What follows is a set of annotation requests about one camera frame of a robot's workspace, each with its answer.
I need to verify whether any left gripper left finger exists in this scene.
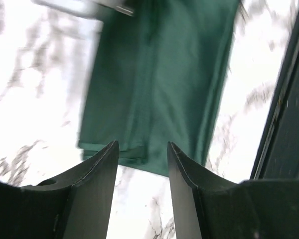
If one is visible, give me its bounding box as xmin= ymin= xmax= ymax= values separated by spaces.
xmin=0 ymin=141 xmax=119 ymax=239

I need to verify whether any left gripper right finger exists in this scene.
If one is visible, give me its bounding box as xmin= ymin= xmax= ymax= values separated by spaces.
xmin=167 ymin=142 xmax=299 ymax=239

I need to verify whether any dark green cloth napkin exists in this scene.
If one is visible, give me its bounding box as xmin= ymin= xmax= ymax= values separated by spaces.
xmin=78 ymin=0 xmax=240 ymax=176

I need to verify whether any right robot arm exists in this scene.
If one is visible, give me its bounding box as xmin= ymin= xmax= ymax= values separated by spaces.
xmin=32 ymin=0 xmax=137 ymax=20

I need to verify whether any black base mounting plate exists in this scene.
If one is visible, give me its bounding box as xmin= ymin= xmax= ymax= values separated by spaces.
xmin=250 ymin=10 xmax=299 ymax=179

